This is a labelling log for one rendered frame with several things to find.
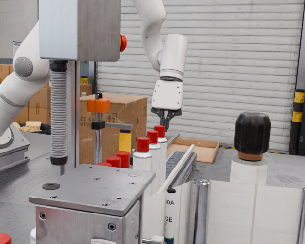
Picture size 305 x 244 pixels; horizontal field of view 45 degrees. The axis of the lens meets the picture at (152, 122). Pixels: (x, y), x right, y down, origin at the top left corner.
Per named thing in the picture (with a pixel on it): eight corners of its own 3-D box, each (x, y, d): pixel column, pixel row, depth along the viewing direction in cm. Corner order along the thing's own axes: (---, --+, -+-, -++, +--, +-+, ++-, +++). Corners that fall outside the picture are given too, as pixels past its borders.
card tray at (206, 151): (213, 163, 171) (213, 155, 170) (158, 157, 177) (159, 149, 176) (218, 148, 199) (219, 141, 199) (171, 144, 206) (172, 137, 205)
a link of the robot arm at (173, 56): (154, 72, 130) (167, 67, 122) (159, 37, 132) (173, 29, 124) (174, 78, 134) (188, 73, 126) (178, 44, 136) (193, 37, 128)
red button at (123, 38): (117, 32, 74) (129, 33, 76) (107, 33, 77) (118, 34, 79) (117, 51, 75) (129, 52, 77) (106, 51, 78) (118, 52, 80)
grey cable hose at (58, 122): (62, 166, 74) (62, 60, 70) (46, 164, 75) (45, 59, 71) (70, 162, 77) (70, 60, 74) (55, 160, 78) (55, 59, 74)
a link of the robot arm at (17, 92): (-9, 88, 138) (25, 40, 130) (17, 80, 156) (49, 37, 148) (16, 110, 139) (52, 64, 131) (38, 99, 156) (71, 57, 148)
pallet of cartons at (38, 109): (45, 161, 453) (44, 67, 434) (-10, 153, 481) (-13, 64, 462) (93, 142, 565) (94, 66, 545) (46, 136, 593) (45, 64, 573)
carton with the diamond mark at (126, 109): (124, 169, 149) (126, 102, 144) (70, 162, 155) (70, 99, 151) (145, 152, 178) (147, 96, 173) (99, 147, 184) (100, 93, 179)
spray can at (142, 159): (146, 216, 99) (149, 141, 95) (128, 213, 100) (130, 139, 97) (151, 208, 104) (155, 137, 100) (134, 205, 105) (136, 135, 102)
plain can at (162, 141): (162, 191, 118) (165, 128, 114) (146, 189, 119) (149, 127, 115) (166, 186, 122) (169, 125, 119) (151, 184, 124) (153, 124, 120)
